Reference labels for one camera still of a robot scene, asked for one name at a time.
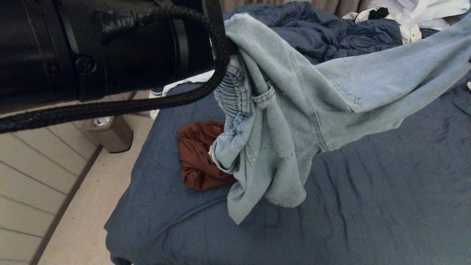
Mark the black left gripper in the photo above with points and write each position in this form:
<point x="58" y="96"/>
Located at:
<point x="200" y="40"/>

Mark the light blue denim shorts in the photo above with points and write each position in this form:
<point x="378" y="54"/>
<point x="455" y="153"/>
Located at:
<point x="287" y="110"/>

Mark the thin metal rod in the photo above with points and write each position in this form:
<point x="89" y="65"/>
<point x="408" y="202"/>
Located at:
<point x="140" y="115"/>

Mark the dark blue crumpled duvet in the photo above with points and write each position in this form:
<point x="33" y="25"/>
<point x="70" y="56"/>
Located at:
<point x="323" y="29"/>

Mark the brown trash bin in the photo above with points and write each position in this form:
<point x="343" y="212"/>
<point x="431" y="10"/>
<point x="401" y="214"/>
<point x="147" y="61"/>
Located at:
<point x="116" y="134"/>

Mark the beige curtain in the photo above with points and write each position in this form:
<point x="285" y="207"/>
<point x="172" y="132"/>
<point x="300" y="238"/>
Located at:
<point x="331" y="4"/>

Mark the small black garment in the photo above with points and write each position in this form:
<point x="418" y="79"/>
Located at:
<point x="378" y="13"/>

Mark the white crumpled clothing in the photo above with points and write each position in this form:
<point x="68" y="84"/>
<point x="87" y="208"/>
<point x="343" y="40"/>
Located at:
<point x="419" y="11"/>

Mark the dark blue denim garment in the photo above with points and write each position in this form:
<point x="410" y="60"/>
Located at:
<point x="428" y="32"/>

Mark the bed with blue sheet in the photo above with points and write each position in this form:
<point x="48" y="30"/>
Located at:
<point x="386" y="202"/>

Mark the blue pillow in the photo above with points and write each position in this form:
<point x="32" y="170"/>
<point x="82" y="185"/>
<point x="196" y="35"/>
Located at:
<point x="467" y="14"/>

